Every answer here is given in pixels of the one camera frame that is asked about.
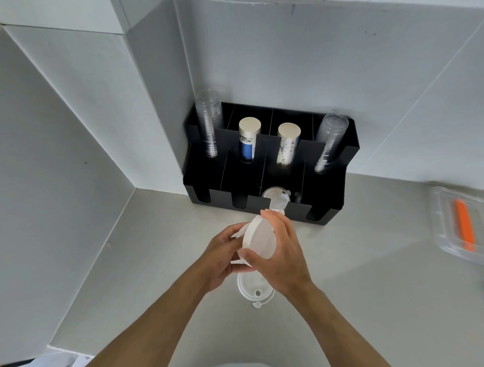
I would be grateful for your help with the person's right hand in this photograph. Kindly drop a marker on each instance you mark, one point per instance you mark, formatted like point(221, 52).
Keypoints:
point(281, 261)

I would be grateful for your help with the person's left hand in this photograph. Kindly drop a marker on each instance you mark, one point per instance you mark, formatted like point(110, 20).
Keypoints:
point(215, 261)

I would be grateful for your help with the person's right thumb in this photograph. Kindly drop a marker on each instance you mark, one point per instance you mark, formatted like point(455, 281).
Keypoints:
point(252, 257)

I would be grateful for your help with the person's left thumb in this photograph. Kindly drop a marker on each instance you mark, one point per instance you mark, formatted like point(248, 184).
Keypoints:
point(242, 267)

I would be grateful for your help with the stack of white lids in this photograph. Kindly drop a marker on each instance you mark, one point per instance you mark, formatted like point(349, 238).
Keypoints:
point(259, 236)

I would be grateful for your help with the person's right forearm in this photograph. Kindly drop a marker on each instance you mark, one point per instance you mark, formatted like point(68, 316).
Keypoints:
point(340, 329)

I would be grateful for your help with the person's left forearm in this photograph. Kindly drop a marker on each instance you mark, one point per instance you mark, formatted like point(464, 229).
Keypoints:
point(151, 321)

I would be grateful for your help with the single white sip lid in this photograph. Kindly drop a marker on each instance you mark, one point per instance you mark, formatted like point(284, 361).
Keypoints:
point(247, 289)

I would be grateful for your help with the white lids with flip tab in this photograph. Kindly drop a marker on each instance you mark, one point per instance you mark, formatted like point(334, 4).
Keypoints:
point(275, 198)

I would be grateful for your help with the black cup organizer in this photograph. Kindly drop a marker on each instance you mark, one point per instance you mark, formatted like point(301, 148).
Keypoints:
point(325, 196)

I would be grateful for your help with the white patterned paper cup stack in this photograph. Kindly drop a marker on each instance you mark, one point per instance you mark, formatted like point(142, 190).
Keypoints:
point(287, 145)

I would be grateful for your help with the blue paper cup stack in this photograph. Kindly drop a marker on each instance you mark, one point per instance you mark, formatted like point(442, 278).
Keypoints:
point(248, 140)

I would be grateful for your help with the short stack of clear cups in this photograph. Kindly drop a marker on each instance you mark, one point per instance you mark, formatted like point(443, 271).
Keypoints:
point(329, 143)

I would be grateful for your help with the tall stack of clear cups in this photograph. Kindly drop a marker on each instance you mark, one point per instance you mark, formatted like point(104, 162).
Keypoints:
point(208, 121)

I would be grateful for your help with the clear plastic container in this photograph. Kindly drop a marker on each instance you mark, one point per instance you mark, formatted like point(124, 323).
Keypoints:
point(448, 227)

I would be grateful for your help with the orange flat tool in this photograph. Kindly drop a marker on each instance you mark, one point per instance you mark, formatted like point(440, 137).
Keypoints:
point(465, 225)

